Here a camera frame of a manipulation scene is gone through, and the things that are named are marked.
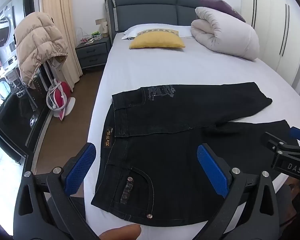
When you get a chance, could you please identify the person's left hand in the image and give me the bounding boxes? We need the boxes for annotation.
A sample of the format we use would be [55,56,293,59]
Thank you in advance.
[98,224,142,240]

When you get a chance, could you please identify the white wire basket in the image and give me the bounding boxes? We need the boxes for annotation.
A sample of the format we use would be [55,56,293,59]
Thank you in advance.
[76,27,102,43]

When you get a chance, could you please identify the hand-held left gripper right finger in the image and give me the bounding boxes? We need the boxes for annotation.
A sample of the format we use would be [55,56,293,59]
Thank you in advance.
[195,144,288,240]

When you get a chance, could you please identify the beige puffer jacket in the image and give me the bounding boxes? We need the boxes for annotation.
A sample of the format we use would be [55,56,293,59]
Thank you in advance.
[14,12,68,89]

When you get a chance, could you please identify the red and white iron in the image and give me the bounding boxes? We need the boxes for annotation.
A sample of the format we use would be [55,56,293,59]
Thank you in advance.
[46,79,77,122]

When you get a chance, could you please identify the brown paper bag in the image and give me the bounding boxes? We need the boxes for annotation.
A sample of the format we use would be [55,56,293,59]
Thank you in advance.
[95,19,110,37]

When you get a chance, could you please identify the silver washing machine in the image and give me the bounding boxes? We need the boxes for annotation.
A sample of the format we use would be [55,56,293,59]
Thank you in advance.
[0,4,18,68]

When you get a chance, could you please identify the patterned trim pillow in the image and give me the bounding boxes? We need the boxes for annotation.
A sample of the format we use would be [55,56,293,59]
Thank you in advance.
[136,29,180,37]

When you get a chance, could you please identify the grey nightstand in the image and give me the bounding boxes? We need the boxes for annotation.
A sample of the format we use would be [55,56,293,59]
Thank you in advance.
[75,36,112,71]

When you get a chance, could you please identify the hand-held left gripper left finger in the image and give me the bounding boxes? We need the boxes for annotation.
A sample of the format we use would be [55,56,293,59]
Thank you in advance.
[14,142,98,240]

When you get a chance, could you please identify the grey bed with white sheet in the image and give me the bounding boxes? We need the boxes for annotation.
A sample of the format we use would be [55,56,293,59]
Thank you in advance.
[86,0,300,240]

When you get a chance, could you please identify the rolled white duvet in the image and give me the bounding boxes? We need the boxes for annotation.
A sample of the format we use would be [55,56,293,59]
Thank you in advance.
[191,6,260,61]

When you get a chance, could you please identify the yellow pillow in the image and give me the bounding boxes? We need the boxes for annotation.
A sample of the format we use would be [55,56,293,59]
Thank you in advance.
[129,33,185,50]

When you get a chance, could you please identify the purple pillow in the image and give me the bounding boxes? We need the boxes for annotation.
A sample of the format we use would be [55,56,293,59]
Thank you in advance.
[198,0,247,22]

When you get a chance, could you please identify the white wardrobe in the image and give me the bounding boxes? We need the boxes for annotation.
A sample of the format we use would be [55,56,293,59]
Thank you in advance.
[240,0,300,98]

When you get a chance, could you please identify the black denim pants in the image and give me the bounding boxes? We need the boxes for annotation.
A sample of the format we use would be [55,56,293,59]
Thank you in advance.
[91,82,299,227]

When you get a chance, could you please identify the beige curtain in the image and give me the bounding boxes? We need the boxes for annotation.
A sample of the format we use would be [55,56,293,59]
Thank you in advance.
[41,0,84,90]

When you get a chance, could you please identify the white pillow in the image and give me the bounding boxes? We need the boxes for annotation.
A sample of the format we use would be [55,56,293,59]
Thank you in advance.
[122,24,194,40]

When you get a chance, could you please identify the black glossy cabinet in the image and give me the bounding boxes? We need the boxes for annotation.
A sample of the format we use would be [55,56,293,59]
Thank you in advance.
[0,62,56,167]

